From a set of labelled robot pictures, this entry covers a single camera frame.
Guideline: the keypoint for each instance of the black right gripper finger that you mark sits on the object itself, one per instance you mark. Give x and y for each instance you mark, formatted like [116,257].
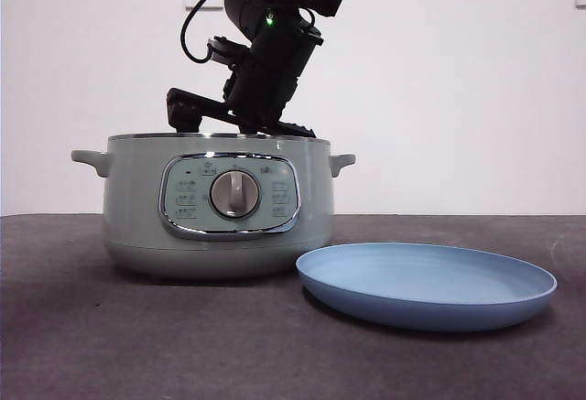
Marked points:
[297,131]
[185,111]

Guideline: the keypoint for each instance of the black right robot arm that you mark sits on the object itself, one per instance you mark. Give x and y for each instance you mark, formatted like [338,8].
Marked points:
[274,61]

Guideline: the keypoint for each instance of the pale green electric steamer pot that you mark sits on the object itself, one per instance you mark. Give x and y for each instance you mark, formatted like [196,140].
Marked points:
[137,189]

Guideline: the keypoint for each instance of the blue round plate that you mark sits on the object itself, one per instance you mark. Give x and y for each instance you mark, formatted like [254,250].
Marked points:
[412,290]

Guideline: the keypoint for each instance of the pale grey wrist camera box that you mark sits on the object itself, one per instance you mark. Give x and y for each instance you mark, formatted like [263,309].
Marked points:
[220,50]

